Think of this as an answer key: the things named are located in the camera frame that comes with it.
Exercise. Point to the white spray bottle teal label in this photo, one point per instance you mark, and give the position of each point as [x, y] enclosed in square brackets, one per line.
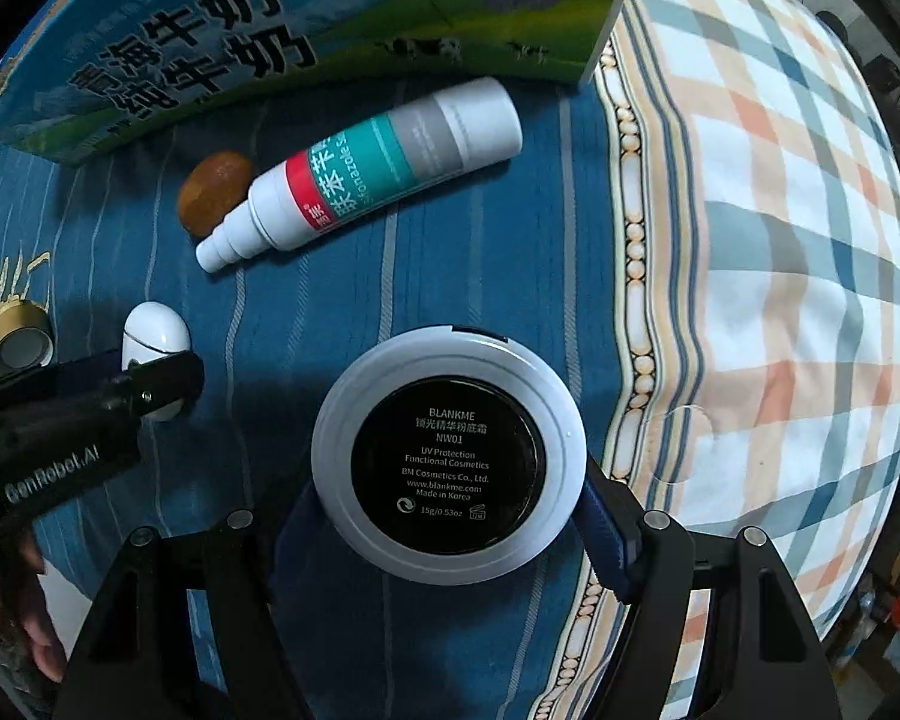
[360, 157]

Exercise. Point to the person's left hand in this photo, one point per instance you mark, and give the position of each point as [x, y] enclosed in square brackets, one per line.
[15, 600]

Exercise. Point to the white earbud case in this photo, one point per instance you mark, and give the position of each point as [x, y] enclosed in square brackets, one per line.
[154, 330]

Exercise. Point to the blue striped bed sheet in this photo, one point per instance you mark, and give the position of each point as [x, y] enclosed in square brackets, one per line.
[457, 255]

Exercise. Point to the blue printed milk carton box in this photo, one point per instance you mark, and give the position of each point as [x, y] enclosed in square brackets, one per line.
[195, 30]

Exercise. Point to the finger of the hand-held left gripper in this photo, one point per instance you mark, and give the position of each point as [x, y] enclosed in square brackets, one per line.
[120, 386]

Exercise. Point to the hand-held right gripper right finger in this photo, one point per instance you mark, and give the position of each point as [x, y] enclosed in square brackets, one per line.
[607, 532]

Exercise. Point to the plaid checked quilt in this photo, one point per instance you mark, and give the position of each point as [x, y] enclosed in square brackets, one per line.
[780, 240]

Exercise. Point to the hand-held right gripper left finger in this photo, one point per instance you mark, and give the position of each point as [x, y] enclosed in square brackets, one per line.
[294, 540]

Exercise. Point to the round white cosmetic compact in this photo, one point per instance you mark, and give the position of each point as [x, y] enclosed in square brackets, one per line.
[442, 457]

